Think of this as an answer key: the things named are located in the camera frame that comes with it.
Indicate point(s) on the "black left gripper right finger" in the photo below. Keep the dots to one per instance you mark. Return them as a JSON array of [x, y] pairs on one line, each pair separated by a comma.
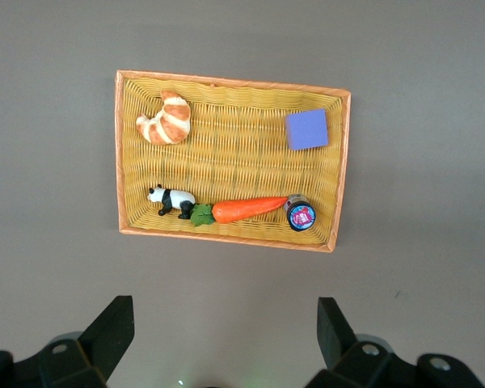
[[359, 359]]

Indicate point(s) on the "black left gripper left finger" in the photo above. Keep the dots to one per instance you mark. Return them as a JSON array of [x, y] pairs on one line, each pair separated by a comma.
[[89, 355]]

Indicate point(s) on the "orange-rimmed yellow wicker basket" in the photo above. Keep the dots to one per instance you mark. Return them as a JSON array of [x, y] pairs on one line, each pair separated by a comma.
[[234, 161]]

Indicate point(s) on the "small bottle with pink cap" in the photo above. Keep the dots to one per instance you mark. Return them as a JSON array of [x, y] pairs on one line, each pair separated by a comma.
[[301, 214]]

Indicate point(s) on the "toy panda figurine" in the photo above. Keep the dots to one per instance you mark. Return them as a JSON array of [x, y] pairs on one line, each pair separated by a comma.
[[177, 199]]

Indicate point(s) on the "orange toy carrot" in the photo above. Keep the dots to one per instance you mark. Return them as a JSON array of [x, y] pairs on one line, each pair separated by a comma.
[[246, 208]]

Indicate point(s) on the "purple foam block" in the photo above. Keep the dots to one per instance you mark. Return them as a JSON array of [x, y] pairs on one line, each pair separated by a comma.
[[306, 129]]

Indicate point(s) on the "toy croissant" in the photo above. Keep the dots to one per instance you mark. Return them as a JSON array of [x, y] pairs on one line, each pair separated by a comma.
[[167, 121]]

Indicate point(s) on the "brown table cloth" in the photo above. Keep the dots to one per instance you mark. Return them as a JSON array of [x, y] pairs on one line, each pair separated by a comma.
[[242, 36]]

